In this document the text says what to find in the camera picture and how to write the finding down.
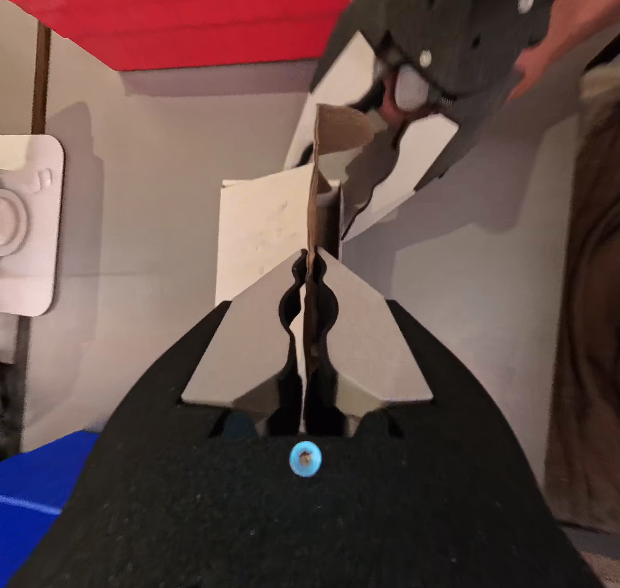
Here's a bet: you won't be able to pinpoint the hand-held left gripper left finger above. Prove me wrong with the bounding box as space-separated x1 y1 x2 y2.
181 250 308 437

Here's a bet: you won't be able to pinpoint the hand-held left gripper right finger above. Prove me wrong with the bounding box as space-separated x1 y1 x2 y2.
306 248 434 437

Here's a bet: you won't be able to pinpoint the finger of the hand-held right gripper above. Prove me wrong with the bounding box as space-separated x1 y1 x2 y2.
341 114 460 241
285 31 384 170

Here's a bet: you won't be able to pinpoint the white cardboard box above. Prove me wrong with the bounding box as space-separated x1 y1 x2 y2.
214 103 377 385

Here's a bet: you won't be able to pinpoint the red plastic bin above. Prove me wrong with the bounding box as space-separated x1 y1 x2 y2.
0 0 362 72

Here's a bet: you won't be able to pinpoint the grey desk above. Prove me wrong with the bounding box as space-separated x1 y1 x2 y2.
0 0 596 502

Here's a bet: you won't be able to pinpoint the white desk mat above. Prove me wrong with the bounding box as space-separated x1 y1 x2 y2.
0 134 66 318

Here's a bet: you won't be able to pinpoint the person's right hand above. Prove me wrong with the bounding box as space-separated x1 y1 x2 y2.
506 0 620 103

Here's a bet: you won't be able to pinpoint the brown garment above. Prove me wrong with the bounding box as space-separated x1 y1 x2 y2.
544 96 620 536

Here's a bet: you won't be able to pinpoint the large blue plastic bin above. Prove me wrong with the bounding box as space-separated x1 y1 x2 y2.
0 430 100 586

